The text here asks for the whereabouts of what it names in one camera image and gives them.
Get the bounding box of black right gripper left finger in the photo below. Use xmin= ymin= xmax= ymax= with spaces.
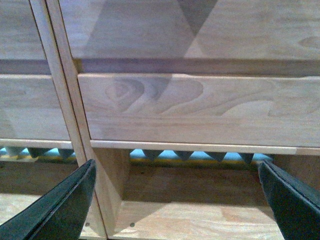
xmin=0 ymin=159 xmax=97 ymax=240

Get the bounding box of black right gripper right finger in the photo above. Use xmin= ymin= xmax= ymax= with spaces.
xmin=258 ymin=160 xmax=320 ymax=240

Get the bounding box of light wooden shelf cabinet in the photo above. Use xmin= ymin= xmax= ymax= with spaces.
xmin=0 ymin=0 xmax=320 ymax=240

